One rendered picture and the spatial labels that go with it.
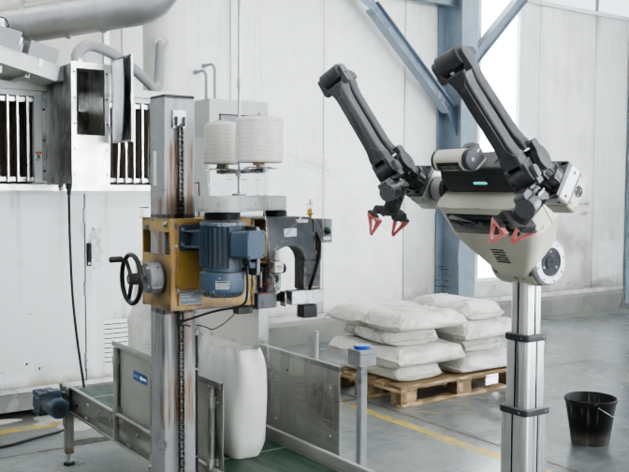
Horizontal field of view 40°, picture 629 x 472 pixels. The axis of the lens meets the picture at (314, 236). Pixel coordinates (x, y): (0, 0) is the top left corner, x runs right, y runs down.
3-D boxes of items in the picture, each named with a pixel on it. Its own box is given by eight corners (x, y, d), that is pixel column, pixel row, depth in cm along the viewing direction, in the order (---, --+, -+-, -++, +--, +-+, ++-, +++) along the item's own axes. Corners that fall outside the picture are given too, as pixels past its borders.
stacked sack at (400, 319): (471, 328, 599) (471, 306, 599) (398, 336, 562) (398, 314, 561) (430, 319, 634) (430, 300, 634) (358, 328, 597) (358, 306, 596)
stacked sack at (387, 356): (469, 361, 602) (469, 340, 601) (398, 373, 563) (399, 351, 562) (427, 351, 636) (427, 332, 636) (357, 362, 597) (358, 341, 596)
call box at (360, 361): (376, 364, 324) (376, 349, 323) (359, 367, 319) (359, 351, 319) (363, 361, 330) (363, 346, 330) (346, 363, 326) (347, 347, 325)
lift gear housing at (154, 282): (165, 294, 292) (165, 261, 292) (150, 295, 289) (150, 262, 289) (152, 290, 301) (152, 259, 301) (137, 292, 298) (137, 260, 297)
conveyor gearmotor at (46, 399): (79, 420, 432) (79, 390, 431) (49, 424, 423) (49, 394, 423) (59, 407, 457) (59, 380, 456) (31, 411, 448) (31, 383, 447)
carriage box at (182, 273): (255, 304, 307) (255, 217, 306) (168, 312, 288) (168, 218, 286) (222, 298, 327) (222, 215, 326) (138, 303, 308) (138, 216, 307)
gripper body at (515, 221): (498, 214, 248) (512, 196, 244) (521, 215, 254) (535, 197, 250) (510, 230, 244) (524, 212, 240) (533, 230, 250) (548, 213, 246)
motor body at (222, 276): (254, 297, 284) (254, 221, 283) (212, 300, 275) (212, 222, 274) (231, 292, 297) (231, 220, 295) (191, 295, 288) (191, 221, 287)
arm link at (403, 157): (353, 61, 305) (333, 78, 310) (335, 61, 293) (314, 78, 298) (418, 168, 299) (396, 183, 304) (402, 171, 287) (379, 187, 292)
